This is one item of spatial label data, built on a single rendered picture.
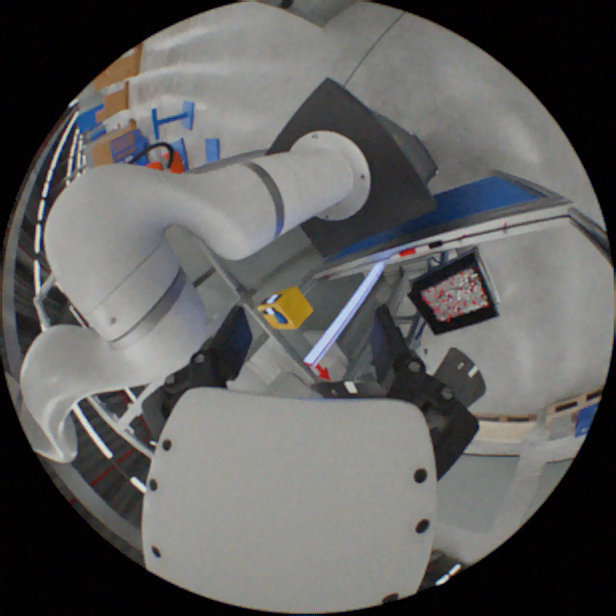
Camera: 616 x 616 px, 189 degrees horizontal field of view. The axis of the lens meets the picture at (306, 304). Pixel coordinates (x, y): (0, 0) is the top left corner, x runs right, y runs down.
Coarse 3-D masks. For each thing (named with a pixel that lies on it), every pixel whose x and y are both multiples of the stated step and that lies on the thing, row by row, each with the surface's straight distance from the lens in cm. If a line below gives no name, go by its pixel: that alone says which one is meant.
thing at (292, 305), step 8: (288, 288) 59; (296, 288) 57; (288, 296) 55; (296, 296) 56; (264, 304) 63; (272, 304) 56; (280, 304) 53; (288, 304) 55; (296, 304) 56; (304, 304) 58; (280, 312) 55; (288, 312) 54; (296, 312) 56; (304, 312) 57; (272, 320) 64; (288, 320) 55; (296, 320) 56; (280, 328) 65; (288, 328) 59; (296, 328) 56
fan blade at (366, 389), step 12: (312, 384) 44; (324, 384) 42; (336, 384) 40; (360, 384) 37; (372, 384) 37; (324, 396) 48; (336, 396) 44; (348, 396) 42; (360, 396) 40; (372, 396) 39
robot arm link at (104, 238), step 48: (96, 192) 16; (144, 192) 16; (192, 192) 17; (240, 192) 19; (48, 240) 19; (96, 240) 16; (144, 240) 17; (240, 240) 20; (96, 288) 17; (144, 288) 17
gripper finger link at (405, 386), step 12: (408, 360) 9; (420, 360) 10; (408, 372) 9; (420, 372) 9; (396, 384) 8; (408, 384) 9; (420, 384) 9; (384, 396) 8; (396, 396) 8; (408, 396) 8
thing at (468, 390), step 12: (456, 348) 57; (444, 360) 57; (456, 360) 58; (468, 360) 60; (444, 372) 58; (456, 372) 59; (468, 372) 61; (480, 372) 64; (456, 384) 60; (468, 384) 62; (480, 384) 65; (456, 396) 62; (468, 396) 64; (480, 396) 68; (432, 420) 63
